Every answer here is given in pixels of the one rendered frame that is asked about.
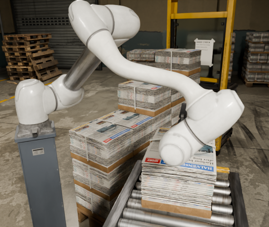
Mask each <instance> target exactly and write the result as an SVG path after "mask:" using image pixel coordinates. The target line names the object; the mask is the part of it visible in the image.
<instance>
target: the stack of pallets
mask: <svg viewBox="0 0 269 227"><path fill-rule="evenodd" d="M43 35H46V38H43ZM3 36H4V41H2V42H3V46H2V50H3V51H4V53H5V57H6V61H7V62H8V66H6V68H7V73H8V76H9V77H10V80H11V81H13V80H16V79H19V78H20V81H23V80H27V79H37V80H38V78H36V77H37V75H36V72H35V71H34V68H33V65H32V63H31V60H30V59H29V57H28V55H30V54H33V53H38V52H42V50H43V49H46V51H48V50H50V47H48V43H49V38H52V37H51V33H47V34H45V33H42V34H41V33H38V34H16V35H3ZM33 36H36V38H33ZM10 37H13V39H10ZM22 37H24V38H22ZM40 40H44V42H43V43H41V42H40ZM31 41H34V42H33V43H31ZM9 42H12V44H9ZM40 45H43V47H40ZM30 46H32V47H30ZM9 48H12V49H9ZM33 51H36V52H33ZM10 53H14V54H10ZM12 58H15V59H12ZM14 63H16V64H14ZM13 68H14V69H13Z"/></svg>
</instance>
